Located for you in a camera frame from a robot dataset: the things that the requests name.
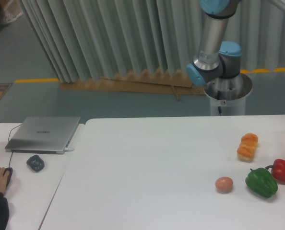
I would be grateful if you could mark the black computer mouse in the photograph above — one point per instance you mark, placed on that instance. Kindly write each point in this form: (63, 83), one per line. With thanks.
(10, 171)

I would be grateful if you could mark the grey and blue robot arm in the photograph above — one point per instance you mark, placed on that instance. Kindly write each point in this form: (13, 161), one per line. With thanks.
(212, 43)

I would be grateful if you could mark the green bell pepper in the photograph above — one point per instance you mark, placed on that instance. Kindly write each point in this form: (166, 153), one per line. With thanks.
(261, 182)

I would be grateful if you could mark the red bell pepper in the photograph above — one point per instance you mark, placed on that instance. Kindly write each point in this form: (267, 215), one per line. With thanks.
(278, 170)

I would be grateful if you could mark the silver closed laptop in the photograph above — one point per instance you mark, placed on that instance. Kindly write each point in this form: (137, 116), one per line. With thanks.
(44, 135)

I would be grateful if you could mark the pale green pleated curtain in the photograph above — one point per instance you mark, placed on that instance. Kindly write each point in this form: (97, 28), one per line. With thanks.
(99, 38)

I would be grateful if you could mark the clear plastic bag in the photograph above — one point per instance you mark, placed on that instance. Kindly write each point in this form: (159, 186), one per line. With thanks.
(10, 11)

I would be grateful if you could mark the brown egg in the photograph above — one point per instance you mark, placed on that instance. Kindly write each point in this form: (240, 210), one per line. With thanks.
(224, 184)

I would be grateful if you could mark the orange bread loaf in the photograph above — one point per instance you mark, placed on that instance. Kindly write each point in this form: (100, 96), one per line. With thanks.
(247, 147)

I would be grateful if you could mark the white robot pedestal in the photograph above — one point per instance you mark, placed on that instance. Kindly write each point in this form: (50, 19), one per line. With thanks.
(228, 96)

